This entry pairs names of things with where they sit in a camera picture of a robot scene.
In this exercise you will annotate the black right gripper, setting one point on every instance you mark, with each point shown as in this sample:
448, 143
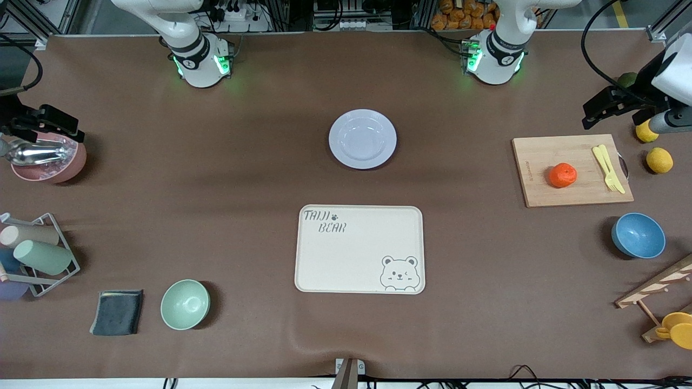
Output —
10, 111

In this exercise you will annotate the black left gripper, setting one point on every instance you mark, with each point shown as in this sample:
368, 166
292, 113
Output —
641, 83

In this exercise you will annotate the orange fruit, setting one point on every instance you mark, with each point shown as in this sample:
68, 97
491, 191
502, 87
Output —
563, 175

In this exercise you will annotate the lavender round plate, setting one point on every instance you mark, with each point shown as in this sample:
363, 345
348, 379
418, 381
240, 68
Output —
362, 139

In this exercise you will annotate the shiny metal scoop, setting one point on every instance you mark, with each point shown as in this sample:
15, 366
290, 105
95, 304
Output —
38, 154

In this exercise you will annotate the yellow lemon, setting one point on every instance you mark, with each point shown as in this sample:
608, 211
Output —
644, 134
659, 160

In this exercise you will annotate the dark green lime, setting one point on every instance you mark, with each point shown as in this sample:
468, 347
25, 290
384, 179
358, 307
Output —
627, 80

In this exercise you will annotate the pink bowl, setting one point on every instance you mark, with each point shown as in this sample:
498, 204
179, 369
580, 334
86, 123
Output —
65, 170

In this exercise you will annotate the yellow plastic fork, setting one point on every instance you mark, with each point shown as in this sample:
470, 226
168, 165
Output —
604, 167

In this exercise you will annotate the yellow plastic knife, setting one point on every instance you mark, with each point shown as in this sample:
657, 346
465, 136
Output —
612, 170

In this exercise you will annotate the wooden cutting board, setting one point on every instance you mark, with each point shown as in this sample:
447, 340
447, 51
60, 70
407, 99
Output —
562, 189

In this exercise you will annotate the beige cup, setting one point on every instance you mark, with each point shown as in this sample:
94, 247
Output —
32, 235

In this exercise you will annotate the blue bowl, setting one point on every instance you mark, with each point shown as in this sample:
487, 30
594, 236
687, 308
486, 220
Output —
639, 236

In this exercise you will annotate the mint green cup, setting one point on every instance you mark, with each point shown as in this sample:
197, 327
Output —
43, 257

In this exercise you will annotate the blue cup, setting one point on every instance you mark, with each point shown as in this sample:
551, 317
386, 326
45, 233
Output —
8, 260

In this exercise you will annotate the purple cup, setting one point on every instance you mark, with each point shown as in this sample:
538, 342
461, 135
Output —
12, 290

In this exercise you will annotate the wooden peg rack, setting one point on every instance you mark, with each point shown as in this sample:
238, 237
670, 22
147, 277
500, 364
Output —
651, 286

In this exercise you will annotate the bag of orange buns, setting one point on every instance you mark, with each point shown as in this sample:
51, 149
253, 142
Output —
465, 13

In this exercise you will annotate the dark grey folded cloth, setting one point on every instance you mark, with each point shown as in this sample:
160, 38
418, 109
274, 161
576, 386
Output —
118, 313

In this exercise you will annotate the white power strip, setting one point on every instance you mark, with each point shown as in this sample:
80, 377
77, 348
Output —
243, 19

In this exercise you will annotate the green bowl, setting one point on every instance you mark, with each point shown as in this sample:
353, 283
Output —
185, 305

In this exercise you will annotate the grey power strip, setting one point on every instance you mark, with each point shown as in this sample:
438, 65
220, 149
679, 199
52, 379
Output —
365, 24

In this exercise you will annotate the cream bear print tray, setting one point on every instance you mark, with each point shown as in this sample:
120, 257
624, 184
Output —
351, 259

